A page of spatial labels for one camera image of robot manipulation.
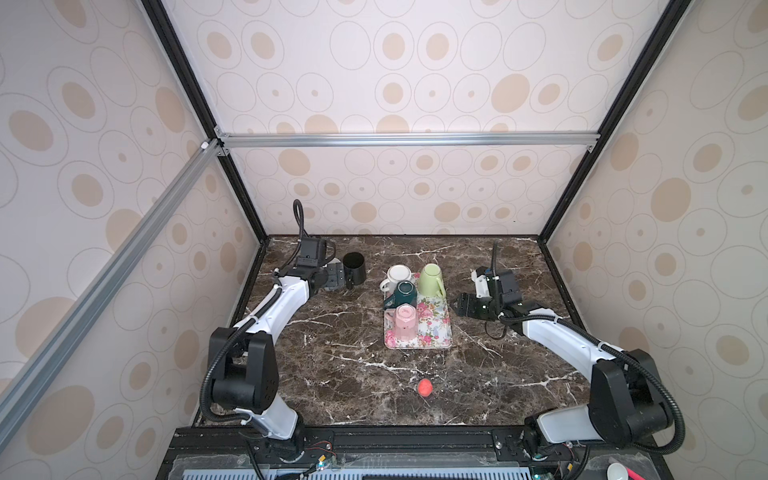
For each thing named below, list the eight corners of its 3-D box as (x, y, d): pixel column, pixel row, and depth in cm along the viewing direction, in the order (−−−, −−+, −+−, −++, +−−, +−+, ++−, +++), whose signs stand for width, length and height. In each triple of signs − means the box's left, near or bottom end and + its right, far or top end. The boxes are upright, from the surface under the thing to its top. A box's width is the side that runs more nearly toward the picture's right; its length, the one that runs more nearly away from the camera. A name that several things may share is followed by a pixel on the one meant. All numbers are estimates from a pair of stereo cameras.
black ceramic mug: (343, 293, 105) (340, 276, 97) (346, 269, 112) (343, 251, 104) (365, 293, 105) (363, 276, 97) (366, 269, 112) (365, 251, 104)
